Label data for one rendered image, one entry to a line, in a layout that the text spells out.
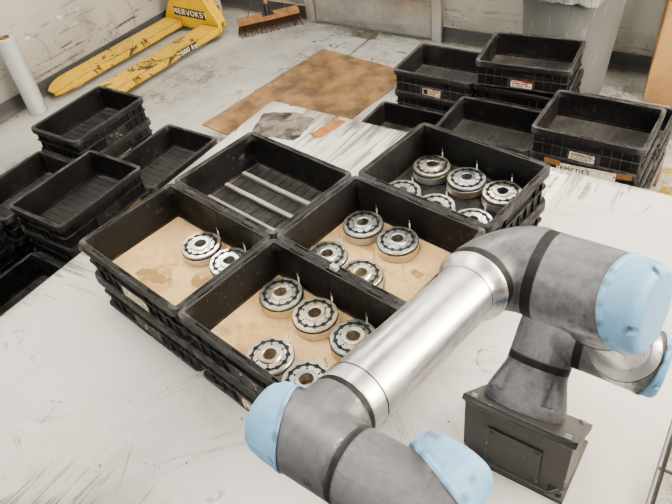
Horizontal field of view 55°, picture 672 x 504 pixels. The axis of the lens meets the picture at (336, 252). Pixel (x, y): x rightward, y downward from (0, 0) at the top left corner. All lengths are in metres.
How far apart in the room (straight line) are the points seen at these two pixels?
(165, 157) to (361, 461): 2.54
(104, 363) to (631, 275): 1.28
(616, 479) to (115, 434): 1.05
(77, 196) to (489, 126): 1.72
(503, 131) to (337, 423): 2.38
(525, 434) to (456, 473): 0.71
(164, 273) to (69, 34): 3.39
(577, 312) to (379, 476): 0.36
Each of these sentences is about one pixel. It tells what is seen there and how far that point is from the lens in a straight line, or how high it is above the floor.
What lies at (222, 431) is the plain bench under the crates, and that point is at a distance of 1.50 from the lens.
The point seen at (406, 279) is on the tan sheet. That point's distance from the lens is 1.53.
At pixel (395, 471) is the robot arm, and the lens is 0.55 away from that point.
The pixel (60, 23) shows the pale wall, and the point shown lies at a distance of 4.88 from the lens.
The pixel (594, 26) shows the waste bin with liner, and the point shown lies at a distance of 3.60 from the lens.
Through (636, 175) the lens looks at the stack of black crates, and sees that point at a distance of 2.50.
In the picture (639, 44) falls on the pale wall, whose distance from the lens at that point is 4.17.
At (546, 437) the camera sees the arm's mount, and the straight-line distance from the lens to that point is 1.22.
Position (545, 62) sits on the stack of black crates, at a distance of 3.15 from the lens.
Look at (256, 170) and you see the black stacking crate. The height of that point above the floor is 0.83.
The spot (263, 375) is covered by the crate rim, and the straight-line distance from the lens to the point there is 1.26.
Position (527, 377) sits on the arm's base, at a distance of 1.24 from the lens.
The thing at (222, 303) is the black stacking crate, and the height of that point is 0.87.
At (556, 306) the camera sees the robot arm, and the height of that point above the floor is 1.33.
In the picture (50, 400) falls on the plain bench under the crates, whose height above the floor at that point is 0.70.
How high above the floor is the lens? 1.91
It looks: 42 degrees down
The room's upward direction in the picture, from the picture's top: 8 degrees counter-clockwise
